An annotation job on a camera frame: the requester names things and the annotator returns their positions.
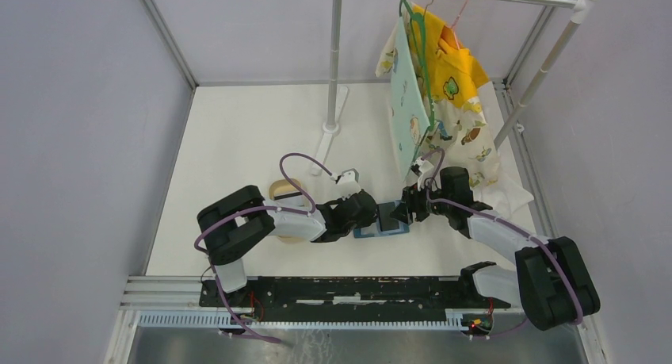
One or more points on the silver white clothes rack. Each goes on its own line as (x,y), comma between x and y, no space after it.
(580,8)

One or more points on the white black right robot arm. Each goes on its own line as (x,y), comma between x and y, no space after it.
(549,282)

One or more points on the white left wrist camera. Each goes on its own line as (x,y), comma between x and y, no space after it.
(347,183)

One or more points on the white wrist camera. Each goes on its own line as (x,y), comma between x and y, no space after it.
(424,170)
(347,183)

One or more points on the mint cartoon print cloth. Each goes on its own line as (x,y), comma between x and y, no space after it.
(409,121)

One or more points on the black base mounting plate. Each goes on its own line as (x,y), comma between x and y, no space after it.
(350,299)

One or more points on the white cartoon print garment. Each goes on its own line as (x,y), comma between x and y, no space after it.
(466,138)

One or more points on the green clothes hanger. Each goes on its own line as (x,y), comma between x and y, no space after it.
(417,32)

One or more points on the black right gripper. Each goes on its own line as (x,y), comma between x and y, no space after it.
(412,197)

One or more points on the beige oval card tray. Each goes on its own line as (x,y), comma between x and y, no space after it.
(283,192)

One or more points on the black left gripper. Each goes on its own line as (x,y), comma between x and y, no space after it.
(367,221)

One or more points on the yellow child shirt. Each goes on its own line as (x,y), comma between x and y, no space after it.
(455,74)

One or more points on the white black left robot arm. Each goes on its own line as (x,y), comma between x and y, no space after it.
(232,226)

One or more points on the white slotted cable duct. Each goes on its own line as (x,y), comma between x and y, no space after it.
(223,320)

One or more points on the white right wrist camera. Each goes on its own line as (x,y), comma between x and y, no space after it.
(424,170)

